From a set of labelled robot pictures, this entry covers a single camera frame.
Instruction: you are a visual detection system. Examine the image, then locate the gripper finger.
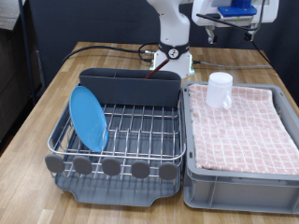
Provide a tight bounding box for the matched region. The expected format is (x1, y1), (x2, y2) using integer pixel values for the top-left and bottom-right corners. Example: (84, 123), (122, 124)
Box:
(206, 26), (218, 45)
(243, 29), (254, 42)

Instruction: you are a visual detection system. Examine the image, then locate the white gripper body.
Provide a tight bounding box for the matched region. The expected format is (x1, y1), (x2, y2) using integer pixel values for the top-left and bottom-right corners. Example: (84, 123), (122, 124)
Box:
(191, 0), (280, 28)

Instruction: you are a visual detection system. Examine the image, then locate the blue plate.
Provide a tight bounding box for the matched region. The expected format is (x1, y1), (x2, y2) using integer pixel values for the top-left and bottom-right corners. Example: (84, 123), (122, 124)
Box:
(68, 85), (110, 153)

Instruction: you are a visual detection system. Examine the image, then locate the white plastic mug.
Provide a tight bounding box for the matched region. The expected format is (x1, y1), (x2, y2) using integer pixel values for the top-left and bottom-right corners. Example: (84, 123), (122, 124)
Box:
(205, 72), (234, 110)

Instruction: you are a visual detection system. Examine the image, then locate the dark grey cutlery holder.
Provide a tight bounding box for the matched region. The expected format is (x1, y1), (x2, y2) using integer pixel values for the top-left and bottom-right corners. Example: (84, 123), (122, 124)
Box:
(78, 67), (182, 108)

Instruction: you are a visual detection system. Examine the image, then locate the pink checked cloth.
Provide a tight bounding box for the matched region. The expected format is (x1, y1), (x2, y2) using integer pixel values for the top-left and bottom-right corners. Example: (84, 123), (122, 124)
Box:
(187, 83), (299, 175)

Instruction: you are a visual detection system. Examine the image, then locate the dark grey partition panel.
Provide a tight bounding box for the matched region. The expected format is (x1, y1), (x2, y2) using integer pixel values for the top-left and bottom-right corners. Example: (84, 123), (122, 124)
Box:
(23, 0), (299, 105)

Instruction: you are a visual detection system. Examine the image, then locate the grey plastic crate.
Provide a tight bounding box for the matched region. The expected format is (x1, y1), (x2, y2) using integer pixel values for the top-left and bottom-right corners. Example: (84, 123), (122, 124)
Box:
(181, 80), (299, 215)

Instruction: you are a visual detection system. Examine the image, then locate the grey plastic drain tray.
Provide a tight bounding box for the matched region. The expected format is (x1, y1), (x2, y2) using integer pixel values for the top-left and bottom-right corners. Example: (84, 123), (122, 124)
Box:
(45, 83), (185, 208)

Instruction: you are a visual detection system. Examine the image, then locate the black metal pole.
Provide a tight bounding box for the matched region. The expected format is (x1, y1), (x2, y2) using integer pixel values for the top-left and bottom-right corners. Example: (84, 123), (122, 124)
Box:
(18, 0), (36, 105)

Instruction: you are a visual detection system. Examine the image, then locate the dark cabinet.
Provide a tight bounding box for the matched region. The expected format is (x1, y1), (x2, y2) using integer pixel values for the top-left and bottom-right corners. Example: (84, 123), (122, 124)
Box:
(0, 0), (43, 147)

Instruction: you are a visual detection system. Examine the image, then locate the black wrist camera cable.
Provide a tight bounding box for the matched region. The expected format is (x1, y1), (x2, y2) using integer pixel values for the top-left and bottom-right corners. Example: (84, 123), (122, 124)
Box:
(195, 0), (269, 32)

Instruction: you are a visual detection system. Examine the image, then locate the thin black hanging cable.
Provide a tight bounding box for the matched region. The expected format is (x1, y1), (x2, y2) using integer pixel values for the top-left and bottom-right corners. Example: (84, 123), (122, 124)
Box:
(250, 39), (278, 72)

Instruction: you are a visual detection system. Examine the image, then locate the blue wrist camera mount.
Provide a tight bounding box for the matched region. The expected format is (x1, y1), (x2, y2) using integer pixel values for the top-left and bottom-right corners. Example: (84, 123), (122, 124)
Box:
(217, 0), (259, 18)

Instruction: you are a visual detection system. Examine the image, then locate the thin grey table cable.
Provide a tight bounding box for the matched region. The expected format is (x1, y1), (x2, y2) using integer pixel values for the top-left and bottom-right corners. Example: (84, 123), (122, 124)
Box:
(192, 60), (275, 70)

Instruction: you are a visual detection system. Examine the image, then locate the thick black table cable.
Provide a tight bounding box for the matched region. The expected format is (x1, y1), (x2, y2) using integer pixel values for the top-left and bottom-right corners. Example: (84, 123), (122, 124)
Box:
(62, 42), (161, 64)

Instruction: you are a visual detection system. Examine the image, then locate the metal wire dish rack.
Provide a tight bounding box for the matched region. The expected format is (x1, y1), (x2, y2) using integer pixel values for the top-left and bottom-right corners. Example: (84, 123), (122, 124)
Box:
(44, 82), (187, 182)

